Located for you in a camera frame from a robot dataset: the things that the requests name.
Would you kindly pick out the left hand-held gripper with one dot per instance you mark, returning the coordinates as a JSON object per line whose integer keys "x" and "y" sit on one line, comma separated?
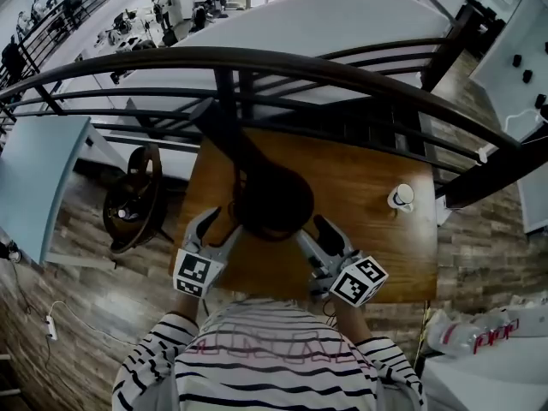
{"x": 194, "y": 270}

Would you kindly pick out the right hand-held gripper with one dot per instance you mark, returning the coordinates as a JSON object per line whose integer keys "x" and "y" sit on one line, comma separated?
{"x": 355, "y": 281}

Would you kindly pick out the black desk lamp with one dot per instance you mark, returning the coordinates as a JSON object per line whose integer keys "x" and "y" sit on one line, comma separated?
{"x": 274, "y": 199}

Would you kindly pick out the person's left forearm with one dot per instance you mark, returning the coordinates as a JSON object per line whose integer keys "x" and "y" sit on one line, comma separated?
{"x": 188, "y": 306}

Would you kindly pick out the person's right forearm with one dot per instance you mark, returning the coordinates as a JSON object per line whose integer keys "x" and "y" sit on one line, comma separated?
{"x": 351, "y": 321}

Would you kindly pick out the brown wooden table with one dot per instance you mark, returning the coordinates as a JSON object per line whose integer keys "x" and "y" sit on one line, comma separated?
{"x": 364, "y": 238}

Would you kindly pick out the brown round wooden chair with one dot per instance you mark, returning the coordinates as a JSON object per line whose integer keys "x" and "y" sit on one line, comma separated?
{"x": 137, "y": 199}

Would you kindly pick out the white mug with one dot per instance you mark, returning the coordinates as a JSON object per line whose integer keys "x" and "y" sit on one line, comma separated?
{"x": 401, "y": 196}

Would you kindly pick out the yellow black striped strip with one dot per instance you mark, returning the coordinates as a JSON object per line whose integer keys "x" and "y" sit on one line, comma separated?
{"x": 424, "y": 328}

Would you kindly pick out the person's striped white shirt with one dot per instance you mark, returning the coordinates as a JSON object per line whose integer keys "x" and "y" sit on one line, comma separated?
{"x": 265, "y": 371}

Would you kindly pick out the clear bottle with red label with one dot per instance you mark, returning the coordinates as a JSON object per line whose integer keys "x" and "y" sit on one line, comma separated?
{"x": 458, "y": 336}

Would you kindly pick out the dark curved metal railing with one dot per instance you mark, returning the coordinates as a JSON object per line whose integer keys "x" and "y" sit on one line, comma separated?
{"x": 257, "y": 58}

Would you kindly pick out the small white box on railing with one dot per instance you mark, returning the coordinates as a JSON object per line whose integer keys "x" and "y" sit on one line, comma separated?
{"x": 482, "y": 156}

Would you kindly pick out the light blue table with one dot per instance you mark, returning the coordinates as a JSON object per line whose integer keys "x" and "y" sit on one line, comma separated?
{"x": 38, "y": 174}

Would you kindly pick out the white power strip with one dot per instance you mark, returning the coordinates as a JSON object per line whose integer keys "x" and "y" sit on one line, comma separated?
{"x": 51, "y": 328}

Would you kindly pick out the plain white table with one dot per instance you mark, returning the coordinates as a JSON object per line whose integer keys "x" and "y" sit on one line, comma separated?
{"x": 535, "y": 199}

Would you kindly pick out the white table with black parts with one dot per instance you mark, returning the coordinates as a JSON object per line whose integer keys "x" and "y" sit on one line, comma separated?
{"x": 501, "y": 71}

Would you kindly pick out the group of small black parts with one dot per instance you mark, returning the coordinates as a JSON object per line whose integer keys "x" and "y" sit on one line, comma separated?
{"x": 527, "y": 75}

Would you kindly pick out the black balcony railing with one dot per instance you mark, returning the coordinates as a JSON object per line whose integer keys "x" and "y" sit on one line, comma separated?
{"x": 51, "y": 19}

